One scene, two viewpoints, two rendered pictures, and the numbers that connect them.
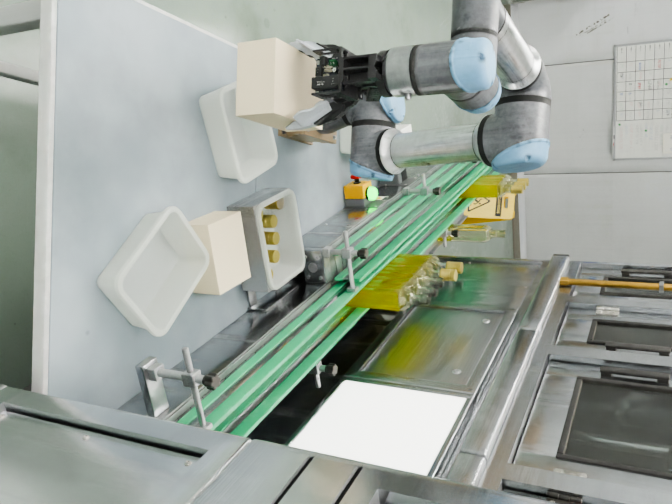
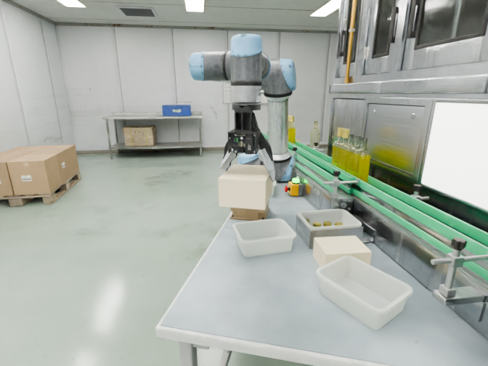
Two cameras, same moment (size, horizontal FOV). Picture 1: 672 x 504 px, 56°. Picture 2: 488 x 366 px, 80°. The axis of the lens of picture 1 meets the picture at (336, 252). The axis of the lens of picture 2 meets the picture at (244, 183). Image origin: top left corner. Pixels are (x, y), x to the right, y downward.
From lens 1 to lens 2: 0.42 m
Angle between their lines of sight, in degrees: 16
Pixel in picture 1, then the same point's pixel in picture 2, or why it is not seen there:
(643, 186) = not seen: hidden behind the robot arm
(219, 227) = (326, 248)
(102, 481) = not seen: outside the picture
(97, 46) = (211, 308)
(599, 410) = (441, 27)
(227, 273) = (356, 247)
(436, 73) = (250, 66)
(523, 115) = not seen: hidden behind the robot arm
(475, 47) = (237, 39)
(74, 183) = (303, 335)
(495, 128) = (272, 86)
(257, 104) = (258, 193)
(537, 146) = (284, 62)
